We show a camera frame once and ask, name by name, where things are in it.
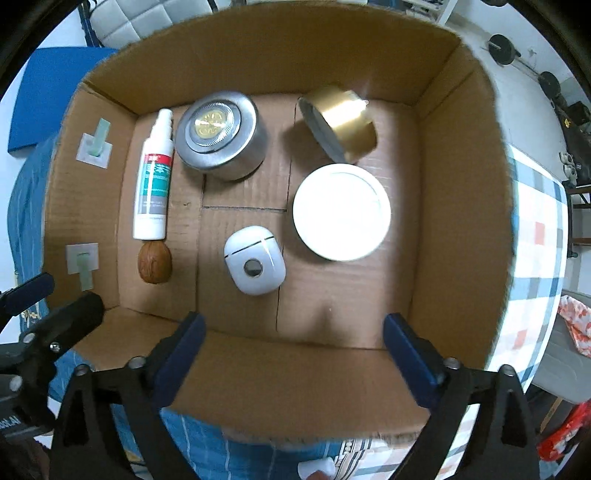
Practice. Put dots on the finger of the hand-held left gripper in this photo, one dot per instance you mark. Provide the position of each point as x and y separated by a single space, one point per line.
69 318
27 291

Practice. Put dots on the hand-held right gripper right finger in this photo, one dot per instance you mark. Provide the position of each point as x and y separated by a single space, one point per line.
411 360

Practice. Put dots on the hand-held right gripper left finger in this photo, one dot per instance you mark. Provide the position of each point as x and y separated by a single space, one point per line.
182 355

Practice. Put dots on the cardboard box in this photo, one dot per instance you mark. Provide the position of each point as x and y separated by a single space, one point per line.
323 360

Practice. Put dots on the brown walnut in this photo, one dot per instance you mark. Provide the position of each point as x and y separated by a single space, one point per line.
155 263

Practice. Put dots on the white earbud case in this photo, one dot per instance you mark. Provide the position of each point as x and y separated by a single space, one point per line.
254 258

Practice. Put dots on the white spray bottle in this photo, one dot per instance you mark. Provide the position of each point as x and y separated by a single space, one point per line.
152 184

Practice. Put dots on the white round jar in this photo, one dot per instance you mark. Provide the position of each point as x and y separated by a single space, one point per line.
341 212

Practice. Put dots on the silver round tin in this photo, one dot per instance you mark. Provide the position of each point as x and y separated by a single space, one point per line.
217 134

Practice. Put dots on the gold round tin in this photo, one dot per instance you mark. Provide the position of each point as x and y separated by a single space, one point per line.
346 120

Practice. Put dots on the small white cylinder bottle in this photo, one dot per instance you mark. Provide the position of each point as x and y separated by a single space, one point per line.
314 467

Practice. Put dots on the grey chair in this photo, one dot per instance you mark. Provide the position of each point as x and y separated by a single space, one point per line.
561 369

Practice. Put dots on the orange and white cloth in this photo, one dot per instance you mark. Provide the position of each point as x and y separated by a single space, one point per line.
577 323

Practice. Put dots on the red plastic bag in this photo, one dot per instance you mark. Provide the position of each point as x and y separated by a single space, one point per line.
570 431

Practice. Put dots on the blue foam mat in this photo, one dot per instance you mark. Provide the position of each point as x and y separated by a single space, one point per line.
51 92

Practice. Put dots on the pair of white shoes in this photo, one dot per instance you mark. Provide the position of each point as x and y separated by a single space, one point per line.
570 165

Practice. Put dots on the black bench with yellow label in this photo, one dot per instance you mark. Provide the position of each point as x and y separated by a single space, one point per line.
575 117

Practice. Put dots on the white padded chair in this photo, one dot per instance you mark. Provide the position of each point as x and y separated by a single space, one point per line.
138 21

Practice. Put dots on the short barbell with black plates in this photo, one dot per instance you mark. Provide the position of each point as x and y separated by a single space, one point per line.
503 48

